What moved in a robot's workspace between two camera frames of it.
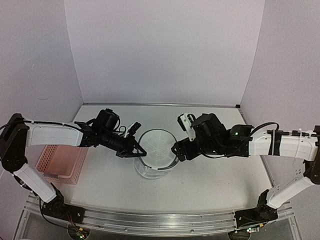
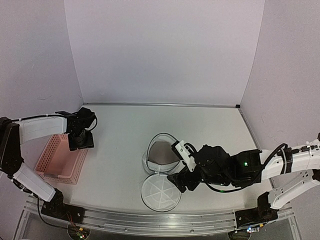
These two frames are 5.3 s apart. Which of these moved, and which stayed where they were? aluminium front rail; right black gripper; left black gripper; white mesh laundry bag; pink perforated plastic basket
Moved: white mesh laundry bag; left black gripper; right black gripper
Stayed: pink perforated plastic basket; aluminium front rail
